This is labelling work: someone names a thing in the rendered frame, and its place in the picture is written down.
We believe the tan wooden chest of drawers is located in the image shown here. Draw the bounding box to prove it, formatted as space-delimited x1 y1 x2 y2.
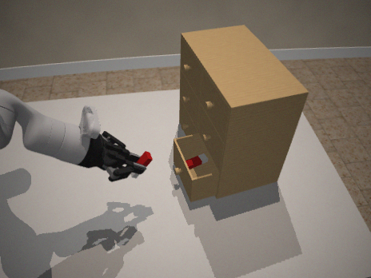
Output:
180 25 309 199

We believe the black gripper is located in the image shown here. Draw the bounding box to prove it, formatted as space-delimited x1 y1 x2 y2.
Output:
78 131 146 182

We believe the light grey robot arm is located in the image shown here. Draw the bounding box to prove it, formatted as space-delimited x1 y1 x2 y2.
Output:
0 89 101 165

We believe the red rectangular eraser with white tip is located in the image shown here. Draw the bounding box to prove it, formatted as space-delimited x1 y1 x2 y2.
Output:
131 151 153 178
186 153 208 169

